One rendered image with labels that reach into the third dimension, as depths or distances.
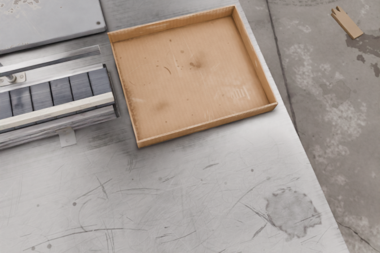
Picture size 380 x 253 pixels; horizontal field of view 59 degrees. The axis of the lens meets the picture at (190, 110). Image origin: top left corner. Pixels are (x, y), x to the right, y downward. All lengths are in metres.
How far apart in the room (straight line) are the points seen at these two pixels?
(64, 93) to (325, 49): 1.51
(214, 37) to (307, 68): 1.10
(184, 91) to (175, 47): 0.11
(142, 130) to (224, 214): 0.23
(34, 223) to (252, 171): 0.43
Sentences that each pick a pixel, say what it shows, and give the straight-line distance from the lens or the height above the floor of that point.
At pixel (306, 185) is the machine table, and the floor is 0.83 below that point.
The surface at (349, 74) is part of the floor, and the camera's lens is 1.93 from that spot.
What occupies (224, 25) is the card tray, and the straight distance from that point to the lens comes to 0.83.
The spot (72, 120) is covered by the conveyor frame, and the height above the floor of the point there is 0.88.
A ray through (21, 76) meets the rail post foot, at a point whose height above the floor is 0.83.
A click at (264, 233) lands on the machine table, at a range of 0.70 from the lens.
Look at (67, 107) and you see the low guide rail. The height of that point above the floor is 0.91.
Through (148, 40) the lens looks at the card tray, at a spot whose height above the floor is 0.83.
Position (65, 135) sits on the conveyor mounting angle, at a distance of 0.73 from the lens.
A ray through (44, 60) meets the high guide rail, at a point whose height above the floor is 0.96.
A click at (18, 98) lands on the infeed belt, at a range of 0.74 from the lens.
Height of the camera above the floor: 1.50
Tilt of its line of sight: 69 degrees down
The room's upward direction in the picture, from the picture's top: 9 degrees clockwise
